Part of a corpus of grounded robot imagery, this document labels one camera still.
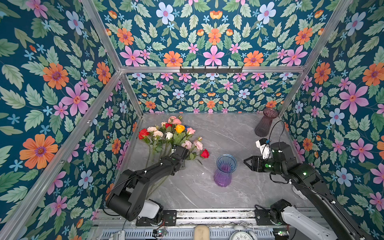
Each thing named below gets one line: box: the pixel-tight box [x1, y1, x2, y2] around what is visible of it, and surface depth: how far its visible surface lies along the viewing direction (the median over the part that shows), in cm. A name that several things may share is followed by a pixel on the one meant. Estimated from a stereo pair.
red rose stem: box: [195, 148, 210, 166], surface depth 96 cm
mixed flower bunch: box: [138, 116, 196, 168], surface depth 103 cm
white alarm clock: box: [229, 221, 258, 240], surface depth 68 cm
